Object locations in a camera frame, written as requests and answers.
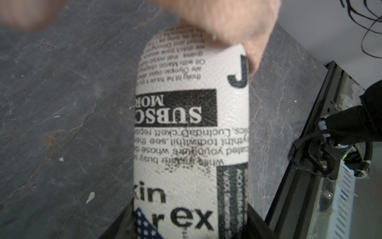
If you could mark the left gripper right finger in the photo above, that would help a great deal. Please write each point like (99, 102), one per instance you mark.
(256, 228)

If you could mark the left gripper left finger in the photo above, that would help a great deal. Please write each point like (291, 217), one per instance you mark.
(123, 226)

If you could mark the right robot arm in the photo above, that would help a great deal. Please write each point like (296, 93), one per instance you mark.
(359, 123)

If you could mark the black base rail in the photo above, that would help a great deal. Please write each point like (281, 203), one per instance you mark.
(300, 209)

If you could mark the white slotted cable duct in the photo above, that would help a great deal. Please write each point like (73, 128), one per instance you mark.
(340, 214)

